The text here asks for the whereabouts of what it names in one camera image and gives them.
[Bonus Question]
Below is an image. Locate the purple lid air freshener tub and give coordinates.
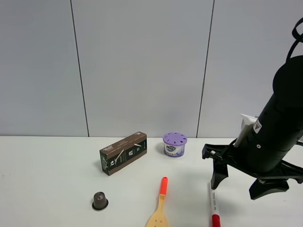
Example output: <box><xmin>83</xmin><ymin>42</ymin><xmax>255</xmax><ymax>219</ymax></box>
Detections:
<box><xmin>162</xmin><ymin>132</ymin><xmax>187</xmax><ymax>157</ymax></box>

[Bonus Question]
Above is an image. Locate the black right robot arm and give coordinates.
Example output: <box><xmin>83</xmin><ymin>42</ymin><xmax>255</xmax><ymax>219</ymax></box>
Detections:
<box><xmin>202</xmin><ymin>56</ymin><xmax>303</xmax><ymax>200</ymax></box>

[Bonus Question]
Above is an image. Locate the orange handled wooden spatula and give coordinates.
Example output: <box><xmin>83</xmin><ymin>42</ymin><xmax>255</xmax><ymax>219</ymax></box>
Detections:
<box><xmin>146</xmin><ymin>176</ymin><xmax>169</xmax><ymax>227</ymax></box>

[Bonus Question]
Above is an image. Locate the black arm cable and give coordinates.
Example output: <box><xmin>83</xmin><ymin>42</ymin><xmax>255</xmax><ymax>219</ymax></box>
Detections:
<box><xmin>285</xmin><ymin>18</ymin><xmax>303</xmax><ymax>64</ymax></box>

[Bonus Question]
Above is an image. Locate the brown coffee capsule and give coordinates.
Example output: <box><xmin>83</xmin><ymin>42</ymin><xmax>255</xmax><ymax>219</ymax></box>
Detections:
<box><xmin>92</xmin><ymin>192</ymin><xmax>108</xmax><ymax>211</ymax></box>

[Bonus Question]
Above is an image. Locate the brown coffee capsule box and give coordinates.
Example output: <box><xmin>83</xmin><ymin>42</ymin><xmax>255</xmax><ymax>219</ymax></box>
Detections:
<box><xmin>99</xmin><ymin>131</ymin><xmax>147</xmax><ymax>176</ymax></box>

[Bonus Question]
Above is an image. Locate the red and white marker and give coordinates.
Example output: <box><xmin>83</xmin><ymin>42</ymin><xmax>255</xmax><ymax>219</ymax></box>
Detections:
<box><xmin>208</xmin><ymin>182</ymin><xmax>221</xmax><ymax>227</ymax></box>

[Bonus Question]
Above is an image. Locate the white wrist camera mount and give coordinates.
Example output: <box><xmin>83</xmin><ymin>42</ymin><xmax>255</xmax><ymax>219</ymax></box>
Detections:
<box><xmin>234</xmin><ymin>114</ymin><xmax>257</xmax><ymax>148</ymax></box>

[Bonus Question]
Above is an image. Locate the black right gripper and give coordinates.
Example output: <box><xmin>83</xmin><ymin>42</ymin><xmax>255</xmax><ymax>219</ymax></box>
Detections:
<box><xmin>202</xmin><ymin>136</ymin><xmax>303</xmax><ymax>200</ymax></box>

